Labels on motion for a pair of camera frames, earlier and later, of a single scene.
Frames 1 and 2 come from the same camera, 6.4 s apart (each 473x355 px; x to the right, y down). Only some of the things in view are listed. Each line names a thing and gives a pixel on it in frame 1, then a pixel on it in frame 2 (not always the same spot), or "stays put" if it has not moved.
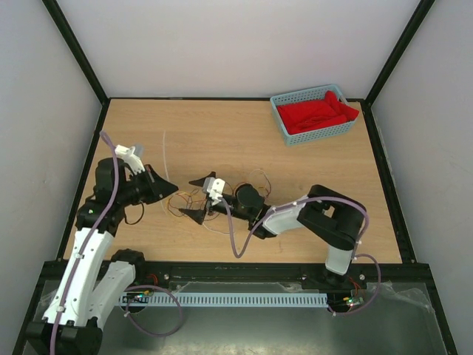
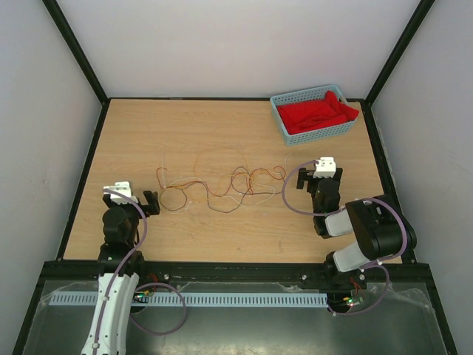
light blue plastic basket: x=309 y=95 stays put
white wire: x=201 y=222 -> x=254 y=177
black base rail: x=369 y=271 stays put
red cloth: x=304 y=116 stays put
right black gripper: x=198 y=215 -> x=303 y=177
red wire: x=259 y=170 -> x=229 y=187
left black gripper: x=157 y=185 -> x=152 y=208
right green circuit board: x=354 y=301 stays put
